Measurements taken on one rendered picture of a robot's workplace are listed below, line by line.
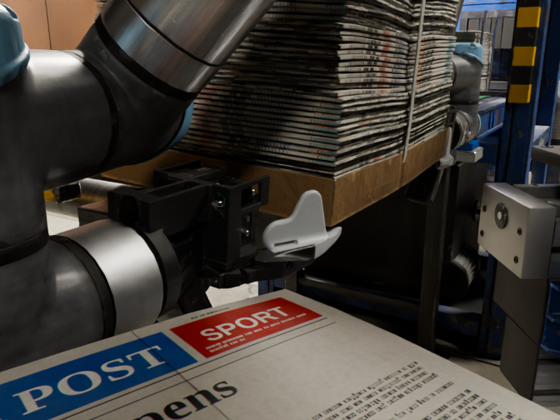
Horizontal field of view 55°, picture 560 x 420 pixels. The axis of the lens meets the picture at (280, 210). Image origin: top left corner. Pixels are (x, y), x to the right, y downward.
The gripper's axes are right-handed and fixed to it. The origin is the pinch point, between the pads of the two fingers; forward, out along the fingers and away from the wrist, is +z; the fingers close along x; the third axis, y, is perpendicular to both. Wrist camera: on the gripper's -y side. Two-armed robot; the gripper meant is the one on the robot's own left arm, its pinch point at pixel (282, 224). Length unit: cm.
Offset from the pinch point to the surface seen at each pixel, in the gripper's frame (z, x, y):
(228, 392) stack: -29.6, -15.0, 5.6
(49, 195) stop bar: -9.8, 21.2, 0.6
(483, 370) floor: 118, -10, -78
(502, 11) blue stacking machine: 357, 45, 43
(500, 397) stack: -25.1, -23.0, 6.2
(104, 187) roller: -1.3, 22.9, -0.6
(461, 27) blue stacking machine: 357, 70, 32
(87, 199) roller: -2.6, 24.4, -2.2
